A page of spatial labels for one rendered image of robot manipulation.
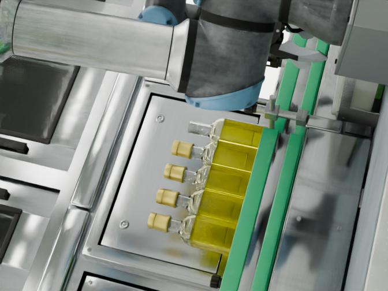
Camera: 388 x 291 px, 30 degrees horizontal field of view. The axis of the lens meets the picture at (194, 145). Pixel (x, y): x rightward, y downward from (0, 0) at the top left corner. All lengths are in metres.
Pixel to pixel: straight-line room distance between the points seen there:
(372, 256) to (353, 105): 0.58
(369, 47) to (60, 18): 0.45
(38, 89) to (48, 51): 0.83
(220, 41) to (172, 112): 0.71
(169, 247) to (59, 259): 0.25
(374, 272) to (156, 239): 0.84
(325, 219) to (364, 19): 0.48
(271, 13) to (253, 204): 0.43
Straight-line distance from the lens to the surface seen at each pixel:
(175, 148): 1.58
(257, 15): 1.08
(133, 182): 1.71
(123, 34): 1.10
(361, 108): 1.44
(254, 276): 1.34
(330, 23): 1.06
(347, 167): 1.40
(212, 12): 1.09
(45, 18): 1.12
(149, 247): 1.65
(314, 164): 1.40
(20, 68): 1.99
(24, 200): 1.81
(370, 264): 0.89
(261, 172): 1.41
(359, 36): 1.02
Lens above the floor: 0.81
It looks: 11 degrees up
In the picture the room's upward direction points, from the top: 78 degrees counter-clockwise
